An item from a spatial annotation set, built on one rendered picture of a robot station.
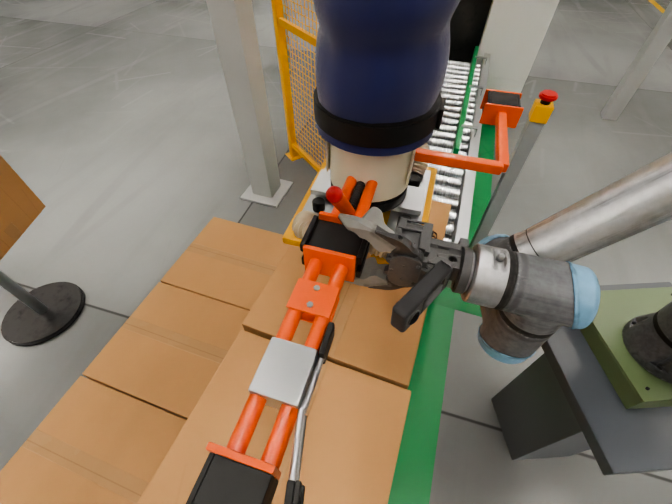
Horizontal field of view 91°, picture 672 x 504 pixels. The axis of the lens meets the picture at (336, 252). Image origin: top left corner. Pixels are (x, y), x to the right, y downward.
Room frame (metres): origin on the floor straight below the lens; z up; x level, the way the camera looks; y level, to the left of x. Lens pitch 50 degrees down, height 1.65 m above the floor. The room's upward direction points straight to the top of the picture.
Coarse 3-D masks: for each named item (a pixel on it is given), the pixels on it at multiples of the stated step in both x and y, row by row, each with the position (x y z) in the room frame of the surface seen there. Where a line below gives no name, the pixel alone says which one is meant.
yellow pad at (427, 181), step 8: (432, 168) 0.71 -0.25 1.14; (416, 176) 0.64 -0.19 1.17; (424, 176) 0.67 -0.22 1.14; (432, 176) 0.68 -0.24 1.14; (408, 184) 0.63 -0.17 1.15; (416, 184) 0.62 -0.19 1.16; (424, 184) 0.64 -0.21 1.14; (432, 184) 0.65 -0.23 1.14; (432, 192) 0.62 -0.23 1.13; (424, 200) 0.58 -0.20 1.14; (424, 208) 0.56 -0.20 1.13; (384, 216) 0.54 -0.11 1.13; (392, 216) 0.53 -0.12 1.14; (400, 216) 0.51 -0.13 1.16; (408, 216) 0.51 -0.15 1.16; (416, 216) 0.53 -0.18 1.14; (424, 216) 0.54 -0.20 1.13; (392, 224) 0.51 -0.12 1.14; (376, 256) 0.42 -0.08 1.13
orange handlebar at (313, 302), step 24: (504, 120) 0.73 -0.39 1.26; (504, 144) 0.63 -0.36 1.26; (480, 168) 0.56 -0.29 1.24; (504, 168) 0.56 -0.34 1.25; (360, 216) 0.41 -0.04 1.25; (312, 264) 0.31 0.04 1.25; (336, 264) 0.31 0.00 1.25; (312, 288) 0.26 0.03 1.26; (336, 288) 0.26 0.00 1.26; (288, 312) 0.23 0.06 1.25; (312, 312) 0.22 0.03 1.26; (288, 336) 0.19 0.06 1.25; (312, 336) 0.19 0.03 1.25; (288, 408) 0.11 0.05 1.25; (240, 432) 0.08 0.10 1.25; (288, 432) 0.08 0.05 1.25; (264, 456) 0.06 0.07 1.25
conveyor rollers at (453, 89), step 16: (448, 64) 2.95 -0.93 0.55; (464, 64) 2.98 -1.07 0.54; (480, 64) 2.95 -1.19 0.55; (448, 80) 2.67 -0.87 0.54; (464, 80) 2.64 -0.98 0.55; (448, 96) 2.40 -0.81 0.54; (448, 112) 2.15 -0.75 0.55; (448, 128) 1.96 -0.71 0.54; (464, 128) 1.94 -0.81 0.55; (432, 144) 1.80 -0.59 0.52; (448, 144) 1.78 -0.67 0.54; (464, 144) 1.76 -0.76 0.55; (448, 192) 1.34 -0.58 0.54; (448, 224) 1.09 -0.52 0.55; (448, 240) 1.00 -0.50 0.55
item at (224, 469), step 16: (208, 448) 0.06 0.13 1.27; (224, 448) 0.06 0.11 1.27; (208, 464) 0.05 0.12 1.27; (224, 464) 0.05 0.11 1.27; (240, 464) 0.05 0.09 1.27; (256, 464) 0.05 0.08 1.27; (272, 464) 0.05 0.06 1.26; (208, 480) 0.04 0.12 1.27; (224, 480) 0.04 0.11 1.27; (240, 480) 0.04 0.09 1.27; (256, 480) 0.04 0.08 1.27; (272, 480) 0.04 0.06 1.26; (192, 496) 0.03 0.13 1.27; (208, 496) 0.03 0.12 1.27; (224, 496) 0.03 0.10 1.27; (240, 496) 0.03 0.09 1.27; (256, 496) 0.03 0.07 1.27; (272, 496) 0.03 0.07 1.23
